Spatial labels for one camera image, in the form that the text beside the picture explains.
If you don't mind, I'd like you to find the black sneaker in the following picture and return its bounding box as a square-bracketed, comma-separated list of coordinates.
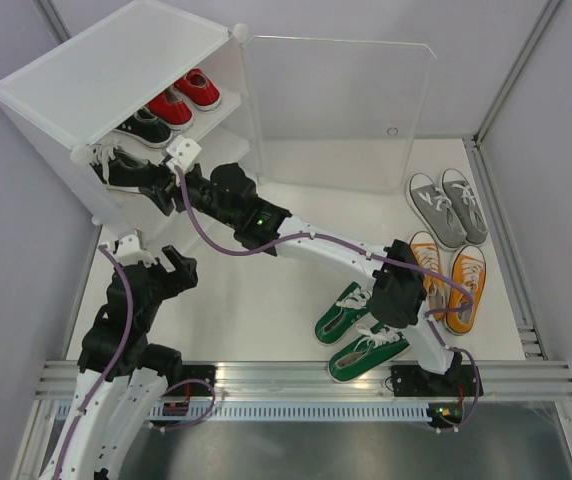
[114, 108, 172, 149]
[90, 141, 157, 194]

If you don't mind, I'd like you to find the red sneaker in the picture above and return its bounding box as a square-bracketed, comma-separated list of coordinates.
[173, 68, 222, 112]
[146, 88, 193, 132]

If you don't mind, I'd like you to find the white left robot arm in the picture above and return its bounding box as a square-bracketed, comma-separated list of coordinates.
[41, 245, 198, 479]

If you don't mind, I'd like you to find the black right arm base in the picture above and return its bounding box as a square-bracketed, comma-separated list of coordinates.
[390, 364, 484, 398]

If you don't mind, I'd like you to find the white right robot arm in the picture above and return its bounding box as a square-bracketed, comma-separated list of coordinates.
[138, 158, 472, 395]

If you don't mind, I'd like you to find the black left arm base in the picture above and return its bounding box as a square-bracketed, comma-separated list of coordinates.
[163, 364, 217, 398]

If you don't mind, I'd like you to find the white plastic shoe cabinet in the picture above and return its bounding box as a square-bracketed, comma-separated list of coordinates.
[0, 1, 258, 252]

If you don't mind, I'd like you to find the clear acrylic cabinet door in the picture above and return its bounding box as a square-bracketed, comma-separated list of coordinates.
[244, 35, 436, 195]

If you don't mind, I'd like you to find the left green sneaker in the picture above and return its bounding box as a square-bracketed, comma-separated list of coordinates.
[314, 282, 372, 345]

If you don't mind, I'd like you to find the green sneaker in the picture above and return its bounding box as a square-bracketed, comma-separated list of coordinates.
[314, 282, 372, 345]
[328, 322, 410, 383]

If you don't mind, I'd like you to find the right green sneaker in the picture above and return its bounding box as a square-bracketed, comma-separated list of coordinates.
[328, 322, 410, 383]

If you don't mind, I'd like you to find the left orange sneaker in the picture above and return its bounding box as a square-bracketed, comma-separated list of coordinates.
[409, 231, 449, 311]

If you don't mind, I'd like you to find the orange sneaker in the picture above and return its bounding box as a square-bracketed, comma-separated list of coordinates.
[409, 231, 449, 311]
[445, 245, 487, 335]

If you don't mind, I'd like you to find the left grey sneaker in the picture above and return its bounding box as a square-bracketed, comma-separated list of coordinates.
[406, 173, 467, 251]

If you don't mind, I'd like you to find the grey sneaker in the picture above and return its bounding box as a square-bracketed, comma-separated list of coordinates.
[406, 173, 467, 251]
[441, 168, 488, 246]

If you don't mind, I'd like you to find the right orange sneaker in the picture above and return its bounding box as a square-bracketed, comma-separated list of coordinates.
[445, 245, 487, 335]

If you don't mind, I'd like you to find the right grey sneaker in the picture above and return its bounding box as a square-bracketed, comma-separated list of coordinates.
[441, 168, 488, 246]

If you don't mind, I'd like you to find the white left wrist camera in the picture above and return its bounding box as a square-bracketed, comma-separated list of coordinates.
[99, 229, 158, 267]

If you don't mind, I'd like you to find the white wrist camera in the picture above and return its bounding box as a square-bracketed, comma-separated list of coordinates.
[163, 135, 202, 173]
[99, 229, 158, 267]

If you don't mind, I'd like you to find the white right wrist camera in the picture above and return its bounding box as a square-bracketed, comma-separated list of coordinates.
[163, 135, 202, 173]

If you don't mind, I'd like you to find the white slotted cable duct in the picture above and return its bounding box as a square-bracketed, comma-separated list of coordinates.
[55, 399, 432, 424]

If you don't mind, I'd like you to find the aluminium corner frame post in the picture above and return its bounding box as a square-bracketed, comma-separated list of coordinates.
[465, 1, 565, 361]

